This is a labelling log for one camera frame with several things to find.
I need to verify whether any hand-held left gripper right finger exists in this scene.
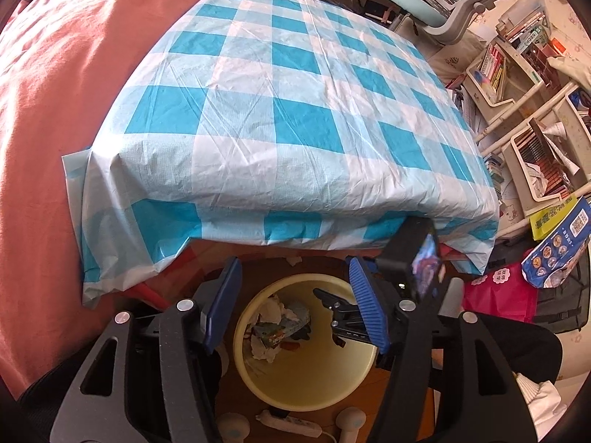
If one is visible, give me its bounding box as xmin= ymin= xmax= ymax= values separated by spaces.
xmin=347 ymin=256 xmax=539 ymax=443

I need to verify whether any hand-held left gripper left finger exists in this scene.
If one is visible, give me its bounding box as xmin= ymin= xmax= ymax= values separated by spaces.
xmin=48 ymin=257 xmax=244 ymax=443

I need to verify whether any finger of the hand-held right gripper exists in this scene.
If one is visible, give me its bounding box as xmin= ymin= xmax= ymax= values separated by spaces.
xmin=313 ymin=287 xmax=372 ymax=348

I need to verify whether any clear plastic bag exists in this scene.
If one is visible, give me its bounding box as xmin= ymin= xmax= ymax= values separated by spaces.
xmin=284 ymin=302 xmax=311 ymax=328

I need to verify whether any milk carton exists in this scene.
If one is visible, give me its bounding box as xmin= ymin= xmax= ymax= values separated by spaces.
xmin=252 ymin=320 xmax=305 ymax=347

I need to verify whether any white tissue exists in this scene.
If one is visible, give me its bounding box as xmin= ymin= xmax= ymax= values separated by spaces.
xmin=249 ymin=337 xmax=280 ymax=363

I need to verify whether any yellow trash bin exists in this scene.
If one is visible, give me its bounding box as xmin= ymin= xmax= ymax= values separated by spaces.
xmin=232 ymin=274 xmax=380 ymax=412

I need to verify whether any person's right forearm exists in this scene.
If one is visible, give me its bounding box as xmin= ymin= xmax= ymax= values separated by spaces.
xmin=515 ymin=371 xmax=564 ymax=443

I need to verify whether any white rounded object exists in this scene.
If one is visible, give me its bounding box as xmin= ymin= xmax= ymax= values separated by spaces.
xmin=217 ymin=413 xmax=250 ymax=443
xmin=335 ymin=407 xmax=366 ymax=443

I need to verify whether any pink bag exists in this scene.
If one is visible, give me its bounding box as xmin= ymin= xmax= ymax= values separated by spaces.
xmin=462 ymin=263 xmax=539 ymax=324

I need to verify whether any white power strip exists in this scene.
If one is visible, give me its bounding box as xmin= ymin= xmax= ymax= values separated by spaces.
xmin=256 ymin=408 xmax=324 ymax=439

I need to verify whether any white rolling book cart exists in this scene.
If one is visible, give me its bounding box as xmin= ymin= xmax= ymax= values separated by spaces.
xmin=464 ymin=0 xmax=591 ymax=241

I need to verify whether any yellow green booklet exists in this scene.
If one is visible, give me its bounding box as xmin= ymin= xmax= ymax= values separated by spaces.
xmin=529 ymin=196 xmax=578 ymax=241

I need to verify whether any blue snack bag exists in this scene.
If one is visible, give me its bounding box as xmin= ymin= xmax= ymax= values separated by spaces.
xmin=521 ymin=196 xmax=591 ymax=289

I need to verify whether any row of brown book spines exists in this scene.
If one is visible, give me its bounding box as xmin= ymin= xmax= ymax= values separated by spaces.
xmin=519 ymin=122 xmax=571 ymax=197

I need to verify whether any black backpack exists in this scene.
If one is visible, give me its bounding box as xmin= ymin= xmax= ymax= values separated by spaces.
xmin=531 ymin=277 xmax=591 ymax=333

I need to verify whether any blue white checked tablecloth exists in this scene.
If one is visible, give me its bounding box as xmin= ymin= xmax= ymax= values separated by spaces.
xmin=62 ymin=0 xmax=500 ymax=308

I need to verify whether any beige tree print tote bag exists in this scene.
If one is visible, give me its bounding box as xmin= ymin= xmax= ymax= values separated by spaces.
xmin=429 ymin=32 xmax=485 ymax=84

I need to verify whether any row of colourful books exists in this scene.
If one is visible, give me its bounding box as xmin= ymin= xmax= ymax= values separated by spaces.
xmin=480 ymin=46 xmax=509 ymax=97

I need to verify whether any pink duvet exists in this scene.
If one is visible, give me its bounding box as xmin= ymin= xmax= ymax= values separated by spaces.
xmin=0 ymin=0 xmax=250 ymax=400

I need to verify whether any white cloth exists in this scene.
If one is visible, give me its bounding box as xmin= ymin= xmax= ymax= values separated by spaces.
xmin=545 ymin=55 xmax=591 ymax=97

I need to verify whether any grey blue office chair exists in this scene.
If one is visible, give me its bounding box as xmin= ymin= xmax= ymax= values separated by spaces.
xmin=355 ymin=0 xmax=511 ymax=47

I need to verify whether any pile of books and boxes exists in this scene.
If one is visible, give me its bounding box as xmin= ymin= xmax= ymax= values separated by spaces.
xmin=496 ymin=0 xmax=566 ymax=88

